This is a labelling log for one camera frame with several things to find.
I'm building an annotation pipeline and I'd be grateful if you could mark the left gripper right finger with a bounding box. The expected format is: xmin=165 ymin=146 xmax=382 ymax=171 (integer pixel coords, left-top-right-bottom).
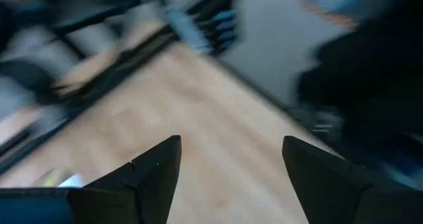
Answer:
xmin=282 ymin=135 xmax=401 ymax=224

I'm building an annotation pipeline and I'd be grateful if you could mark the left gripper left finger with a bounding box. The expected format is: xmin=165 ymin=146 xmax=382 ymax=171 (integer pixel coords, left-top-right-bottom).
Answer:
xmin=67 ymin=134 xmax=182 ymax=224

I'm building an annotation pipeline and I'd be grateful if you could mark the black table frame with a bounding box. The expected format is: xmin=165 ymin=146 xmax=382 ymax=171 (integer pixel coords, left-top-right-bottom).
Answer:
xmin=0 ymin=28 xmax=179 ymax=175

